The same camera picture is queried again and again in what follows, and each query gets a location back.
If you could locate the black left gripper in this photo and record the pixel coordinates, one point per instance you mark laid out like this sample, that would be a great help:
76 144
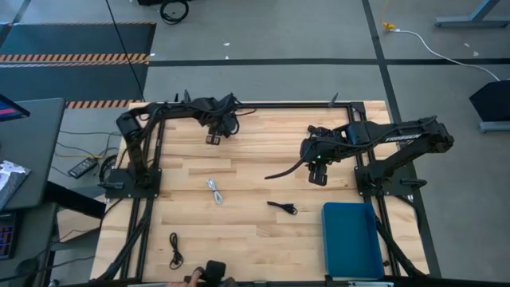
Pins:
223 119

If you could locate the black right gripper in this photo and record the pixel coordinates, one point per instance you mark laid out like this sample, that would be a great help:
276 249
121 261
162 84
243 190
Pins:
312 149

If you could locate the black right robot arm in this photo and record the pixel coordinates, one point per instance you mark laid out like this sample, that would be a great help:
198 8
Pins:
398 137

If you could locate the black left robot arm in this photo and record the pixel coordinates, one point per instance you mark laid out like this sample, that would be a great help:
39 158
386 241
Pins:
129 123

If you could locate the blue plastic bin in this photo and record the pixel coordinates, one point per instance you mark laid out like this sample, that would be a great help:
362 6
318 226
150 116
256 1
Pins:
350 239

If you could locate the black rounded object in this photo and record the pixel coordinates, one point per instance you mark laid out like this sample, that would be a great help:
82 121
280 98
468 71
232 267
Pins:
215 271

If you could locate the person's hand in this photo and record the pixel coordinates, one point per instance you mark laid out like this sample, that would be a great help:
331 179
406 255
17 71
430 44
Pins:
187 281

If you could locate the black hazard-striped floor mat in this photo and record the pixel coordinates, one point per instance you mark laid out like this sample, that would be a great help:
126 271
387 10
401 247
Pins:
79 40

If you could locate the grey desk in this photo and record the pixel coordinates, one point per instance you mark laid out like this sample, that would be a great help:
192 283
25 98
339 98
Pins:
36 139

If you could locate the black stand with grey foot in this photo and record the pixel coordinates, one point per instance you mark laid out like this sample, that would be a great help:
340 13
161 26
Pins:
492 101

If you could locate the computer monitor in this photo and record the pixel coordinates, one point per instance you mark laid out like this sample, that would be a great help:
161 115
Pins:
10 109

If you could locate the printed magazine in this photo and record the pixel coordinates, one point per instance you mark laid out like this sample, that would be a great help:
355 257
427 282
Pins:
10 179

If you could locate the grey metal table leg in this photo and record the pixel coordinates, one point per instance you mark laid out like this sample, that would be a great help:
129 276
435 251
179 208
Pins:
470 22

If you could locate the black keyboard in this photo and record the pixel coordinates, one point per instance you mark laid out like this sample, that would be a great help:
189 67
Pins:
6 235

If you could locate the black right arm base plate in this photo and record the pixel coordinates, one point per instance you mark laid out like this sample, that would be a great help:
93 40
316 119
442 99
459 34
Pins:
398 191

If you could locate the black base plate clamp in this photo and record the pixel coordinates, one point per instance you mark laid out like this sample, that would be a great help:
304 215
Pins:
413 183
111 185

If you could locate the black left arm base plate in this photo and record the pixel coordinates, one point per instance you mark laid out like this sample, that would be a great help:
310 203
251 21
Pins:
119 193

